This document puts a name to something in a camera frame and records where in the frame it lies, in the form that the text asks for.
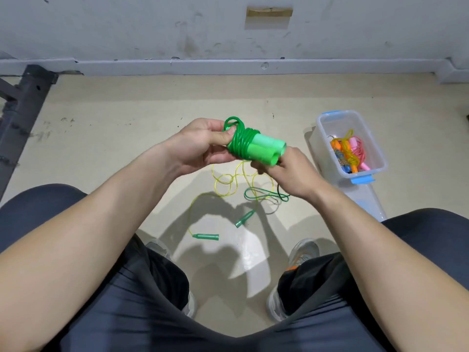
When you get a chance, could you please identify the small wooden wall block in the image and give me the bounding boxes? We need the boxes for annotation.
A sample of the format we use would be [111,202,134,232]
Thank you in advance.
[246,6,294,18]

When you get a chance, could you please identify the grey shoe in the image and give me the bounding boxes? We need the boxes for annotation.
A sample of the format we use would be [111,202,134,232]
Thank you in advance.
[267,238,322,322]
[145,238,197,320]

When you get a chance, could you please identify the pink skipping rope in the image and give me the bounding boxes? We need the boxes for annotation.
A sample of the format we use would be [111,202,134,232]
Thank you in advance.
[349,137,372,173]

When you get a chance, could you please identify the person's right forearm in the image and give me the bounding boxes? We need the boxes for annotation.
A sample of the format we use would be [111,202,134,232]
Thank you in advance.
[309,185,469,352]

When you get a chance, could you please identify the grey right shoe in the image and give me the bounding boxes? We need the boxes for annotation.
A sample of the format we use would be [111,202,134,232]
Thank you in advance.
[267,238,322,322]

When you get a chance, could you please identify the grey left shoe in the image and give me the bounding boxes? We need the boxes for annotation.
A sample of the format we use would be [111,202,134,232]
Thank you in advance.
[145,238,197,320]

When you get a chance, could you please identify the black shorts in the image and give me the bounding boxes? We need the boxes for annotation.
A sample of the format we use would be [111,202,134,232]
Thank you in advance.
[0,184,469,352]

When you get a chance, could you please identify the clear plastic box lid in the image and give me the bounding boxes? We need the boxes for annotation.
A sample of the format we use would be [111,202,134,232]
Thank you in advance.
[350,181,388,221]

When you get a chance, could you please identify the clear storage box blue latches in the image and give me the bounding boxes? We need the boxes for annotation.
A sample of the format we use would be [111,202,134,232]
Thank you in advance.
[308,110,388,185]

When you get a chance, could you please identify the black metal rack frame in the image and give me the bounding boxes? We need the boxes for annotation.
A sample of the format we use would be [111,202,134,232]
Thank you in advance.
[0,65,58,198]

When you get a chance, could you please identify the pile of colourful jump ropes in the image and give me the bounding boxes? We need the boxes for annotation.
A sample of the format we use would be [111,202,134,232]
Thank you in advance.
[187,161,284,241]

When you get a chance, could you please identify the person's left hand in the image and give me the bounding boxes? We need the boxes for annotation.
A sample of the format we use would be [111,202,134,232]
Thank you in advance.
[163,118,239,177]

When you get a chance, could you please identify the orange handled yellow skipping rope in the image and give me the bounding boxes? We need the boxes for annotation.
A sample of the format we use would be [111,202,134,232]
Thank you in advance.
[330,130,362,175]

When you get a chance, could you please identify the person's left forearm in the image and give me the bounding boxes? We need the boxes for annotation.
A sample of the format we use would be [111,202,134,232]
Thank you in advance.
[0,150,180,352]

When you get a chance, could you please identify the green-handled dark green jump rope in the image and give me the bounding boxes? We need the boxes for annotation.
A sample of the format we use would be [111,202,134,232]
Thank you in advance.
[223,116,291,216]

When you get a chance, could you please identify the person's right hand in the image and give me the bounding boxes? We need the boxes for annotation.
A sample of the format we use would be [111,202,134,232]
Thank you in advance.
[251,146,329,207]

